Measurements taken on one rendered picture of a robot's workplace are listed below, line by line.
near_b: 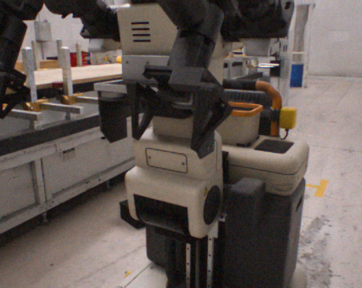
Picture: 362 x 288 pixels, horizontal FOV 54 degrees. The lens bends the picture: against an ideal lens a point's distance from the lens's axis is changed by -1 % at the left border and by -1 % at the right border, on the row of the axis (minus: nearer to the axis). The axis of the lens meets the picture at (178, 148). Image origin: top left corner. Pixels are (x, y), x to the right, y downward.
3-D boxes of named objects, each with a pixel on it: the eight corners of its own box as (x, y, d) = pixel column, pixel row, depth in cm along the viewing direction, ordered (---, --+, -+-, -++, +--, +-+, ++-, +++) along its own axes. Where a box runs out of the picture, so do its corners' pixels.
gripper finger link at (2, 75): (-8, 113, 62) (8, 64, 64) (-34, 110, 65) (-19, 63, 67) (21, 125, 68) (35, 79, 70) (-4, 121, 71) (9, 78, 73)
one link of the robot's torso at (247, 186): (181, 217, 121) (181, 148, 114) (262, 239, 108) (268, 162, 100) (134, 257, 99) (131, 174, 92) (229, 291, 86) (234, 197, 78)
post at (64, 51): (76, 132, 207) (69, 46, 193) (71, 133, 204) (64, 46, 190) (71, 131, 209) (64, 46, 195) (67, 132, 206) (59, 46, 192)
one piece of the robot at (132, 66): (132, 133, 100) (129, 53, 93) (223, 147, 86) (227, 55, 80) (92, 147, 86) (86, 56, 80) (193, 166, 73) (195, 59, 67)
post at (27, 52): (42, 141, 186) (31, 46, 172) (36, 142, 183) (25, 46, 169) (37, 140, 188) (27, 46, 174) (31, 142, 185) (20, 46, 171)
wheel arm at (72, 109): (85, 114, 172) (84, 105, 170) (80, 116, 169) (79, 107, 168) (25, 107, 192) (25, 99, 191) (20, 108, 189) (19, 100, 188)
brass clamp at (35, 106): (51, 109, 187) (50, 99, 186) (30, 113, 176) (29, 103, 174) (43, 108, 190) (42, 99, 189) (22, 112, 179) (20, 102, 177)
